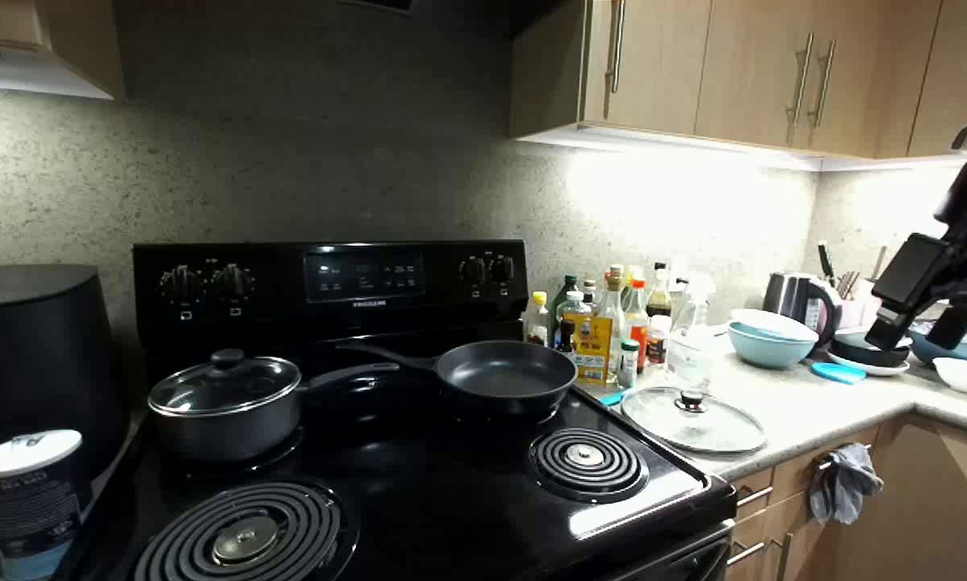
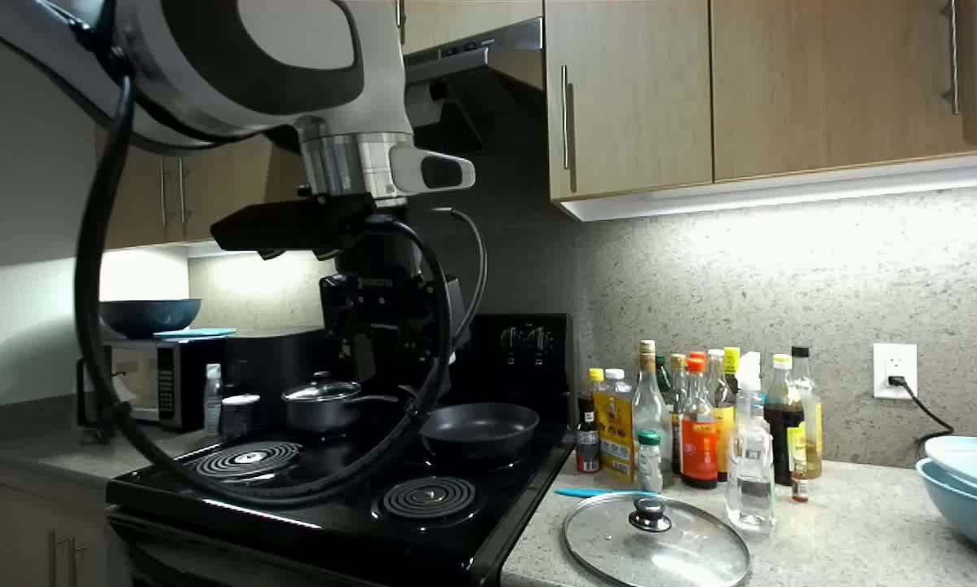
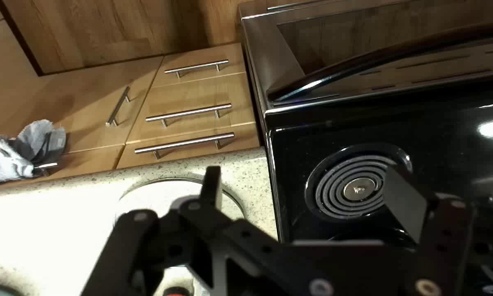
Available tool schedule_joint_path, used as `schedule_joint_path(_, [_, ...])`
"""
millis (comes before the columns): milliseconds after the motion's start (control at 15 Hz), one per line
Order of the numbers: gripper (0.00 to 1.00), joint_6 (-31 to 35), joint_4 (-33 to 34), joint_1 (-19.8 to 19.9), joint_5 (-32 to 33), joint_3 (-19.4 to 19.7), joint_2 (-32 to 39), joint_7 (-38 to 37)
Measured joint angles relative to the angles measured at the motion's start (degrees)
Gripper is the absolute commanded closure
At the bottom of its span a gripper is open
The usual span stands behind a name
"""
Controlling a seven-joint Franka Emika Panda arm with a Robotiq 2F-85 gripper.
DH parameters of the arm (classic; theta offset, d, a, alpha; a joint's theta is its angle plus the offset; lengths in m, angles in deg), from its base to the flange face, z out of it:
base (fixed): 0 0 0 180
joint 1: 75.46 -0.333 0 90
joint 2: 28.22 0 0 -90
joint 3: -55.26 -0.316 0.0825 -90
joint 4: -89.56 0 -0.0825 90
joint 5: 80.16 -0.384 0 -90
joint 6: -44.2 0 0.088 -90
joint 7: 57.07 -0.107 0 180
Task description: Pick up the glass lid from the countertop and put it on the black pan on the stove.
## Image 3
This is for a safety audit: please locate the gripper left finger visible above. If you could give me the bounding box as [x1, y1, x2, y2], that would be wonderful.
[80, 166, 338, 296]

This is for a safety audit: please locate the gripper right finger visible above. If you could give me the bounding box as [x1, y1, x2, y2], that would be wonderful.
[383, 164, 493, 296]

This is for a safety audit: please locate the glass lid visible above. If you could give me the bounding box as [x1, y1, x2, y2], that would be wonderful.
[114, 178, 247, 296]

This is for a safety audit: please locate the black stove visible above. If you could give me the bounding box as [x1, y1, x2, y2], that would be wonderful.
[238, 0, 493, 296]

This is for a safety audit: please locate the coil burner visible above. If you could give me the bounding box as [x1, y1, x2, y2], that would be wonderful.
[304, 143, 414, 223]

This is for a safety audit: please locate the wooden drawer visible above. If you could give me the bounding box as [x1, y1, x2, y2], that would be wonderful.
[152, 43, 247, 88]
[125, 73, 258, 145]
[116, 123, 260, 170]
[33, 144, 126, 182]

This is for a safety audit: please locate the wooden cabinet door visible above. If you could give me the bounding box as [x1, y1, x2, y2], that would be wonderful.
[41, 55, 165, 155]

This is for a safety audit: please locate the grey cloth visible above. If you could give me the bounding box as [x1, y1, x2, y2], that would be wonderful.
[0, 119, 67, 186]

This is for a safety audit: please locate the oven door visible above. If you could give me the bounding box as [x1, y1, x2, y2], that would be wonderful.
[240, 0, 493, 112]

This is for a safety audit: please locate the silver drawer handle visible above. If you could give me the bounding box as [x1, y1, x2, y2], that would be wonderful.
[145, 103, 233, 128]
[33, 162, 59, 176]
[134, 132, 235, 160]
[164, 59, 230, 79]

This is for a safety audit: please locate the silver cabinet door handle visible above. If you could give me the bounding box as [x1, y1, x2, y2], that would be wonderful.
[105, 86, 131, 127]

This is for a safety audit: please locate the black oven door handle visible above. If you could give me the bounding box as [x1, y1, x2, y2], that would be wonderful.
[267, 20, 493, 103]

